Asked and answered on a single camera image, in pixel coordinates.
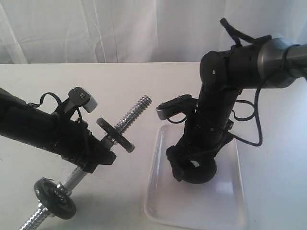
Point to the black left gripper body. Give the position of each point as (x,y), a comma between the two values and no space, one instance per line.
(73,140)

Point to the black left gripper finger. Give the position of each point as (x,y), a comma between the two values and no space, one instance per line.
(99,155)

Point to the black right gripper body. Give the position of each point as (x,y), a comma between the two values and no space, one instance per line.
(203,139)

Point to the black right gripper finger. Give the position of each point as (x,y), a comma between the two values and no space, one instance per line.
(179,164)
(198,157)

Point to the black weight plate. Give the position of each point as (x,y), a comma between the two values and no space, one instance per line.
(56,201)
(113,136)
(202,173)

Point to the chrome threaded dumbbell bar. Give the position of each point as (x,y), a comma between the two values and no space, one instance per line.
(75,177)

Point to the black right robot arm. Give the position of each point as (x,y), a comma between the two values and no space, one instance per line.
(224,75)

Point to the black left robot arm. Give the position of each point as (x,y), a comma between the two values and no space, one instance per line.
(55,132)

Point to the white rectangular plastic tray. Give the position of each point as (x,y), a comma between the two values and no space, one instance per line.
(216,205)

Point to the white backdrop curtain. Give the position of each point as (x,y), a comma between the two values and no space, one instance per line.
(113,31)

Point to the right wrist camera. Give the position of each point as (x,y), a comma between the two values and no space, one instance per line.
(181,104)

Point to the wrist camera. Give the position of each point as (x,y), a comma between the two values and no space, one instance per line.
(79,97)
(181,104)

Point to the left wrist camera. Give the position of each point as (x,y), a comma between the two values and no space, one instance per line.
(79,97)

